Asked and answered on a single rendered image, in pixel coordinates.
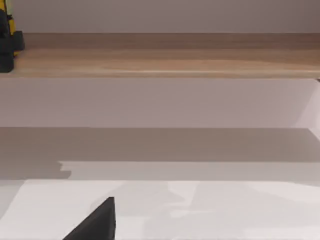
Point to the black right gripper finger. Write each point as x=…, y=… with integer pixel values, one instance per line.
x=100, y=222

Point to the wooden shelf board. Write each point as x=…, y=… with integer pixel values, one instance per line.
x=165, y=57

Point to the black and yellow power drill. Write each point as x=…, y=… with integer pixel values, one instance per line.
x=7, y=42

